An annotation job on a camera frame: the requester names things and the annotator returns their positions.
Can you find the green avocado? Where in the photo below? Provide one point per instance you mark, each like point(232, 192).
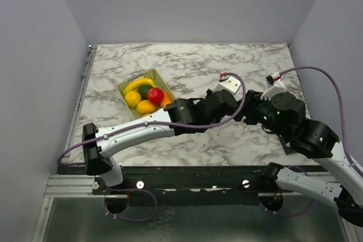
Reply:
point(143, 90)

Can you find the left aluminium side rail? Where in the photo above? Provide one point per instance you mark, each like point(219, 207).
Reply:
point(85, 76)

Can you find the yellow lemon upper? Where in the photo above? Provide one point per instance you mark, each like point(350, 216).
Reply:
point(132, 99)

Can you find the yellow lemon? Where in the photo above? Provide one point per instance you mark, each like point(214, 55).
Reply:
point(132, 99)
point(145, 107)

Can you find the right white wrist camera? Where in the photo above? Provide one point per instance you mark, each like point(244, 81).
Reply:
point(275, 86)

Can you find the yellow banana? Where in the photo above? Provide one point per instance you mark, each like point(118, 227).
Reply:
point(137, 83)

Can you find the yellow lemon lower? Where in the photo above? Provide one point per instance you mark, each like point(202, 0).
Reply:
point(145, 107)

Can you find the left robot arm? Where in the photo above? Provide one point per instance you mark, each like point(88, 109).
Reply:
point(183, 116)

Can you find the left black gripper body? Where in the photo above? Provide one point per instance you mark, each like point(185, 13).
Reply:
point(208, 122)

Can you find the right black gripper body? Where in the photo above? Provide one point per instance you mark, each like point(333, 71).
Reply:
point(260, 110)

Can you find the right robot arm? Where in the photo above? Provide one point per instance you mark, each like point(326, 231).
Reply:
point(284, 115)

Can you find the pale green plastic basket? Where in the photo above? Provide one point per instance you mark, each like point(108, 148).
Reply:
point(150, 73)

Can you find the red apple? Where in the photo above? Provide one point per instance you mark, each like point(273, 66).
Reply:
point(155, 95)

